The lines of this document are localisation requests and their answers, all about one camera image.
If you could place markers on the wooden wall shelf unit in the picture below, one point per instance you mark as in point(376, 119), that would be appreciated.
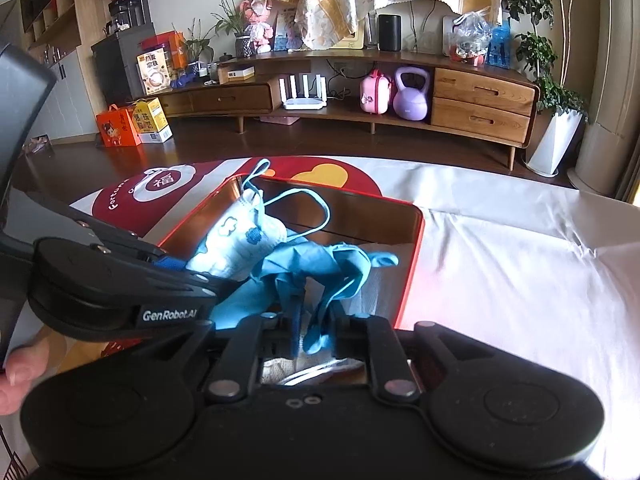
point(55, 35)

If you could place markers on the potted tree white planter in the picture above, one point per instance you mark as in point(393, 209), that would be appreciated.
point(555, 130)

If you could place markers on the white router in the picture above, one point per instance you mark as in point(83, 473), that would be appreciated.
point(302, 105)

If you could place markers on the red tin box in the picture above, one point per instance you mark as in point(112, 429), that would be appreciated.
point(410, 280)

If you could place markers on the purple kettlebell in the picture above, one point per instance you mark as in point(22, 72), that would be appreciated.
point(411, 102)

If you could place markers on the pink plush doll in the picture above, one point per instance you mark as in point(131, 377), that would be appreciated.
point(257, 25)

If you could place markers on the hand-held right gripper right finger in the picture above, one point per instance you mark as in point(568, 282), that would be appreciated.
point(380, 355)

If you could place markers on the pink flat box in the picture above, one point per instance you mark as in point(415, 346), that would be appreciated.
point(280, 120)

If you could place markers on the beige small box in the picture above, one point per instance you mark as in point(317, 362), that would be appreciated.
point(235, 75)

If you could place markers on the cream standing air conditioner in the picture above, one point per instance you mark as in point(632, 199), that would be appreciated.
point(607, 110)

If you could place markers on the person's left hand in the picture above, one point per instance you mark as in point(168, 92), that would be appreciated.
point(20, 370)

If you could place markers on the wooden television cabinet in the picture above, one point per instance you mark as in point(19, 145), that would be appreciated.
point(480, 105)

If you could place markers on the pink toy suitcase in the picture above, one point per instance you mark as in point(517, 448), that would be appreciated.
point(375, 92)

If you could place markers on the yellow white cereal box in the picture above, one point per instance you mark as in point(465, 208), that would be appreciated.
point(152, 72)

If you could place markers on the white blue printed face mask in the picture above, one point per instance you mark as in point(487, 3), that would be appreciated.
point(235, 240)

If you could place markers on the yellow carry carton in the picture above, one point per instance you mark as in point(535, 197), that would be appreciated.
point(150, 120)

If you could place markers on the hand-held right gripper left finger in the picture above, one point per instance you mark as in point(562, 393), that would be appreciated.
point(250, 350)

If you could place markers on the red orange box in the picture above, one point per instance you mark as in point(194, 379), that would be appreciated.
point(172, 50)

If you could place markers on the black coffee machine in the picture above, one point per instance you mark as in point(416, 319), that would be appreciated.
point(127, 10)

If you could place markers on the clear plastic bag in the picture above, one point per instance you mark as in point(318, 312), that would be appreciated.
point(470, 35)

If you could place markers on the black cabinet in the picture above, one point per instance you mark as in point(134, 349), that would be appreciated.
point(115, 70)

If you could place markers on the black cylinder speaker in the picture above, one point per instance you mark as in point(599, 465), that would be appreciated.
point(389, 32)

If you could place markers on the potted plant patterned pot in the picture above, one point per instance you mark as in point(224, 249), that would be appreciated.
point(243, 45)

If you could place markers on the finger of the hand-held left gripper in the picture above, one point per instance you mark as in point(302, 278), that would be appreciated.
point(210, 282)
point(100, 230)

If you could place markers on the small potted plant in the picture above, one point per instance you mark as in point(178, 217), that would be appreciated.
point(197, 45)

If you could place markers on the picture card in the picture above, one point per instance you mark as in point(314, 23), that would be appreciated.
point(286, 30)

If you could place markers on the blue rubber glove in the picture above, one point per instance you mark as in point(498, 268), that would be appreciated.
point(280, 270)

